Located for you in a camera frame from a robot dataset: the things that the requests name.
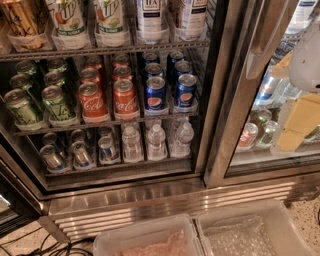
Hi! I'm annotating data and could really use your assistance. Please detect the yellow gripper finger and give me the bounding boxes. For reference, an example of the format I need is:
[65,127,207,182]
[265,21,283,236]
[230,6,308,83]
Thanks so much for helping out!
[269,51,293,79]
[275,93,320,152]

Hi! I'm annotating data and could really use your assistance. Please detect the white green 7up can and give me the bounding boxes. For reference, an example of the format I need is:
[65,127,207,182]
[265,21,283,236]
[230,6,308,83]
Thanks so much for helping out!
[94,0,127,34]

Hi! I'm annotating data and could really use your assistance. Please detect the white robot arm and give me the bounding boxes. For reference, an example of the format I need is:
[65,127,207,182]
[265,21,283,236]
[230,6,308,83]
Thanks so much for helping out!
[273,21,320,152]

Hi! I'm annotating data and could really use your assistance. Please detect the front right Pepsi can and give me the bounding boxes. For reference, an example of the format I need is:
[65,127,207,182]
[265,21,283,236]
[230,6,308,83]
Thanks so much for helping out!
[175,74,197,107]

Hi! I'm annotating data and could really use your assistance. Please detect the pepsi can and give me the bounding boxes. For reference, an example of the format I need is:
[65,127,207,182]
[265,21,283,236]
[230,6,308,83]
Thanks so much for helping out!
[175,74,197,107]
[145,76,166,110]

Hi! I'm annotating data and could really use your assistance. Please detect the right white tea can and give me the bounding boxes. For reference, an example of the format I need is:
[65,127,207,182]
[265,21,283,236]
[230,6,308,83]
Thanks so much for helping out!
[176,0,208,30]

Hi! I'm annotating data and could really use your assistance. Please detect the white tea can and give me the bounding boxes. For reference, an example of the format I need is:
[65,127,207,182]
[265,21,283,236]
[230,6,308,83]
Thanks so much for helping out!
[137,0,166,32]
[176,0,208,30]

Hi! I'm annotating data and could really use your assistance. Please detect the front left Pepsi can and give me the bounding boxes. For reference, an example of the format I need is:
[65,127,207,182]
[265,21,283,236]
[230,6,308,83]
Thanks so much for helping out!
[145,76,166,110]

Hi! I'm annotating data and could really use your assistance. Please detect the left white tea can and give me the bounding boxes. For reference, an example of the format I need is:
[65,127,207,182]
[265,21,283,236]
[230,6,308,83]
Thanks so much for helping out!
[137,0,166,32]

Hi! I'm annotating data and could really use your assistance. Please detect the front right Coca-Cola can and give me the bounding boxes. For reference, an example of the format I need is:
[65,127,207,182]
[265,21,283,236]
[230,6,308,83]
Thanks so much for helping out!
[113,79,138,114]

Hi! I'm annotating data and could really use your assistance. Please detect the coca-cola can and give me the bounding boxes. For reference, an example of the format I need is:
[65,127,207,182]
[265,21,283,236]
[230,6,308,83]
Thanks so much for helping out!
[78,82,107,118]
[113,79,138,114]

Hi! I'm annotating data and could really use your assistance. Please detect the front left Coca-Cola can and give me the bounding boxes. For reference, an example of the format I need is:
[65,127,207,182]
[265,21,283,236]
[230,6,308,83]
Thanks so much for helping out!
[78,82,107,118]

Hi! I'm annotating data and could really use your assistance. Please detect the front middle Red Bull can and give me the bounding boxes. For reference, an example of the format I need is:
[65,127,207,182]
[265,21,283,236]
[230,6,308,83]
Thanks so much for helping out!
[71,141,93,167]

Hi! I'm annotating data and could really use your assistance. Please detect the left white 7up can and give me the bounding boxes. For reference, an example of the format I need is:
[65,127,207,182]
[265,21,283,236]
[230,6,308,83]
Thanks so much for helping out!
[45,0,86,37]

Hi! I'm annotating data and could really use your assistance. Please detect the front right green can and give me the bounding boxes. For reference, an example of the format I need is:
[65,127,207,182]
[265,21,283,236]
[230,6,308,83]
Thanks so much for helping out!
[42,85,75,121]

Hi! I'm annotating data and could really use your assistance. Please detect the front left Red Bull can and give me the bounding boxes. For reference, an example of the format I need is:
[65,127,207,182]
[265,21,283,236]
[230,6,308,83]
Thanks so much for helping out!
[40,145,65,171]

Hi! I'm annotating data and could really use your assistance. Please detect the front left green can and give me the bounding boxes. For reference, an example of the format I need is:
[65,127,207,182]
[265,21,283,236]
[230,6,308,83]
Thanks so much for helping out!
[4,89,43,125]

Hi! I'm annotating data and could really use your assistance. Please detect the gold tall can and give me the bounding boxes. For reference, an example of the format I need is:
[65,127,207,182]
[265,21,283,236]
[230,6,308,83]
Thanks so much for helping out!
[0,0,49,51]

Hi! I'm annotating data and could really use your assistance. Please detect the right clear plastic bin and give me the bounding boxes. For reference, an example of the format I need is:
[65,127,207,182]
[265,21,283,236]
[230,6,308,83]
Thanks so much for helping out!
[195,200,316,256]

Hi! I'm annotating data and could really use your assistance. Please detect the clear plastic bin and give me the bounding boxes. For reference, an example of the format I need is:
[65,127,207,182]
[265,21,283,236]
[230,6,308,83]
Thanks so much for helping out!
[195,200,316,256]
[93,214,204,256]

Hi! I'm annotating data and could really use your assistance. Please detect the right water bottle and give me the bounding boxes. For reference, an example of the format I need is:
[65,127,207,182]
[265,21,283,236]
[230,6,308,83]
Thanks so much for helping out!
[171,122,194,158]

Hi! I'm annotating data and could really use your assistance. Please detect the water bottle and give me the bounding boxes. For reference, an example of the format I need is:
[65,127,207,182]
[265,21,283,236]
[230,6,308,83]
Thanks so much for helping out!
[171,122,194,158]
[147,124,167,161]
[122,126,143,163]

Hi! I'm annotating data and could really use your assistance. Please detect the middle water bottle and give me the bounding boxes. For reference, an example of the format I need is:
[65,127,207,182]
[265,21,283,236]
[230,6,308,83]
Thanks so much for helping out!
[147,124,167,161]

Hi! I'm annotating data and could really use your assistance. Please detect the left water bottle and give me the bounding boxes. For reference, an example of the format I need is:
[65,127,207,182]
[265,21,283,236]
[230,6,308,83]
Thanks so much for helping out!
[122,126,143,163]

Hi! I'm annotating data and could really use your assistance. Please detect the left clear plastic bin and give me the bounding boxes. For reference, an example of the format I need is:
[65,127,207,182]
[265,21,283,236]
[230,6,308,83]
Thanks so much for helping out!
[93,214,204,256]

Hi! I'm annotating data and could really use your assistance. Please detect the steel fridge door frame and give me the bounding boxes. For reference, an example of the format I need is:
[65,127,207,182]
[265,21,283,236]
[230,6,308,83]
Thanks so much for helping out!
[196,0,320,189]

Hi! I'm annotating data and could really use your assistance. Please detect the black floor cables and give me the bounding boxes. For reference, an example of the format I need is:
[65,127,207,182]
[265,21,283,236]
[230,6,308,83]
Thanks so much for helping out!
[0,226,95,256]

